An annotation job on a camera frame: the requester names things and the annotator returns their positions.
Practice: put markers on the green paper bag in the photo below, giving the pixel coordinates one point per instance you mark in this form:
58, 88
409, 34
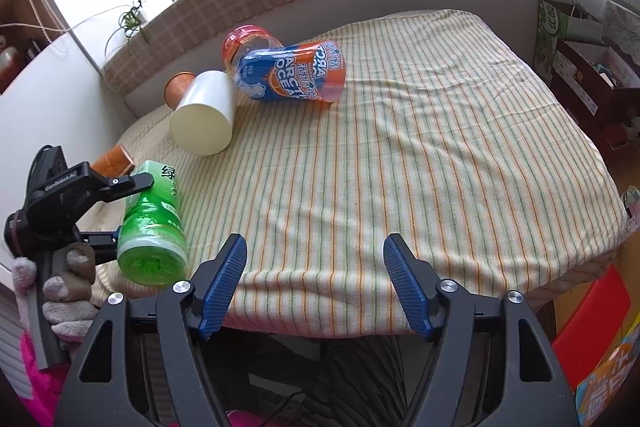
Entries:
561, 21

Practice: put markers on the white cabinet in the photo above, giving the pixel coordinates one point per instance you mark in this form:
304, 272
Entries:
58, 99

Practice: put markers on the brown paper cup left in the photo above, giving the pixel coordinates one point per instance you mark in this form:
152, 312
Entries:
114, 163

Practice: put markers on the gloved left hand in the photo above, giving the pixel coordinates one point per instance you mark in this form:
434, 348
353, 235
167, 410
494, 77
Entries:
67, 303

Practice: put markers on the striped yellow table cloth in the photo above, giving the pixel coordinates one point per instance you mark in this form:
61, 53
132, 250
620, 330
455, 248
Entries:
442, 135

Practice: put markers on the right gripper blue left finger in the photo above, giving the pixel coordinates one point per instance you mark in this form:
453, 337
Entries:
217, 281

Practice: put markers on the red orange box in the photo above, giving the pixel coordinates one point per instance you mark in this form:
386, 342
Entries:
584, 339

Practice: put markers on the green tea cup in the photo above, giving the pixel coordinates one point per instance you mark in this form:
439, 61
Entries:
151, 246

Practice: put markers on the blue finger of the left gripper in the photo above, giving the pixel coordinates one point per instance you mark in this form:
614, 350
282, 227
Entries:
103, 244
125, 186

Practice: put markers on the white lace cloth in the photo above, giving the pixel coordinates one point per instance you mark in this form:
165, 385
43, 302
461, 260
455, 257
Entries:
620, 20

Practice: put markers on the blue arctic ocean cup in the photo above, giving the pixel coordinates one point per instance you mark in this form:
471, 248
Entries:
314, 71

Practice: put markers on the brown paper cup centre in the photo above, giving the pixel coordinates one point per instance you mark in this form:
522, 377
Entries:
176, 87

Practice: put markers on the small hanging plant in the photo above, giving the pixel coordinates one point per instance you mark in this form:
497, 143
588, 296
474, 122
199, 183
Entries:
132, 23

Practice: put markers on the white plastic cup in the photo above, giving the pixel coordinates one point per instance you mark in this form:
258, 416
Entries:
202, 123

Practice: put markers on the dark box with items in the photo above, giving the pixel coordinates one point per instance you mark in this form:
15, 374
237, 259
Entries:
600, 91

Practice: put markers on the brown paper cup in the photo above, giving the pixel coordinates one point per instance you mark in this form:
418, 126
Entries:
114, 163
176, 87

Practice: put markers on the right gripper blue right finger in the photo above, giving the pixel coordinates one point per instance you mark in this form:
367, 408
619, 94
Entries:
415, 284

